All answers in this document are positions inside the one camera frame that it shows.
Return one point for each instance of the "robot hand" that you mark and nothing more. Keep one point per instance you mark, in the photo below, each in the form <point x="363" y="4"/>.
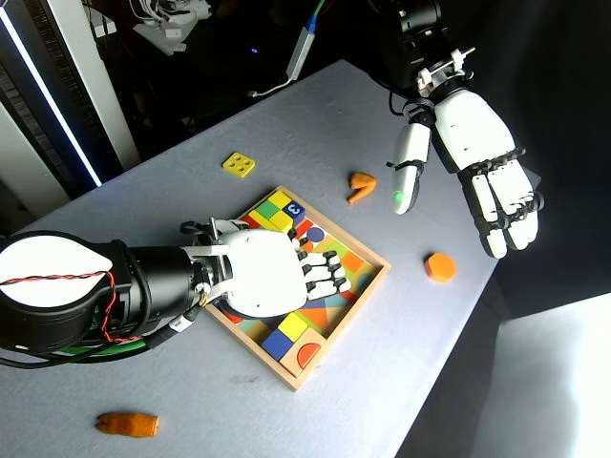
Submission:
<point x="470" y="133"/>
<point x="267" y="272"/>

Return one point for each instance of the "yellow four-hole block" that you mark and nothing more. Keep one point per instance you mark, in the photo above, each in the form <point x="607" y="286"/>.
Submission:
<point x="240" y="163"/>

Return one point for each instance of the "orange hexagon block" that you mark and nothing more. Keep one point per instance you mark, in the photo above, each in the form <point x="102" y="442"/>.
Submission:
<point x="440" y="266"/>

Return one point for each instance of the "yellow wooden bar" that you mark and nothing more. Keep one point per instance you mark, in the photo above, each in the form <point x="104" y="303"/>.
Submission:
<point x="260" y="220"/>

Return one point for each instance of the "yellow wooden cube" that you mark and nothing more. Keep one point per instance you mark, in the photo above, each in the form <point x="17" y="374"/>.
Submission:
<point x="292" y="326"/>
<point x="279" y="199"/>
<point x="281" y="220"/>

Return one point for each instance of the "red wooden cube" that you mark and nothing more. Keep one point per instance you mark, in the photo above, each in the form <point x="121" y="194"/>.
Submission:
<point x="247" y="221"/>

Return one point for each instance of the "green wooden cube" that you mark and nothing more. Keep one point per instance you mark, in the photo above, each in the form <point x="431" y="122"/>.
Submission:
<point x="266" y="209"/>

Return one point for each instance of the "blue cube with digit 3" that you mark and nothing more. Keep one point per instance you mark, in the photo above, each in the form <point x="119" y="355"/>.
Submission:
<point x="293" y="210"/>

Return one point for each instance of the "wooden puzzle tray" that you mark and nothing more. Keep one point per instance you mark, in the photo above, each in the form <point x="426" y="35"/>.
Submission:
<point x="324" y="315"/>

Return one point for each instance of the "toy fried chicken drumstick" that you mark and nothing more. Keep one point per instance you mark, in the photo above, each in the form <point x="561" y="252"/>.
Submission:
<point x="363" y="181"/>

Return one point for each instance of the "grey table cloth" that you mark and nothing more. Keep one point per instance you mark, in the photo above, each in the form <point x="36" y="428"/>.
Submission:
<point x="310" y="133"/>

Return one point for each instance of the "white USB hub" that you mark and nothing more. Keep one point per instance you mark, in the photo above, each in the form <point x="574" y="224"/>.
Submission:
<point x="301" y="55"/>

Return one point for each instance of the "toy fried orange piece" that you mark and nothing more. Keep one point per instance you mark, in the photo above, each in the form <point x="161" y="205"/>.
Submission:
<point x="126" y="424"/>

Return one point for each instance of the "white plastic device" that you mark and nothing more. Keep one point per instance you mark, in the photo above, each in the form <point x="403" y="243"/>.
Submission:
<point x="167" y="35"/>

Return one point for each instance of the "white backdrop sheet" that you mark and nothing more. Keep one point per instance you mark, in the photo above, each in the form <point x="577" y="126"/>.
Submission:
<point x="563" y="381"/>

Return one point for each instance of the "lit white light strip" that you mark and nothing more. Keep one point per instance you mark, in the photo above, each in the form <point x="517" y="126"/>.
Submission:
<point x="48" y="95"/>

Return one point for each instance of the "white frame post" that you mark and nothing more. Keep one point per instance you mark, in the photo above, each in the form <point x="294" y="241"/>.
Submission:
<point x="95" y="71"/>
<point x="24" y="167"/>

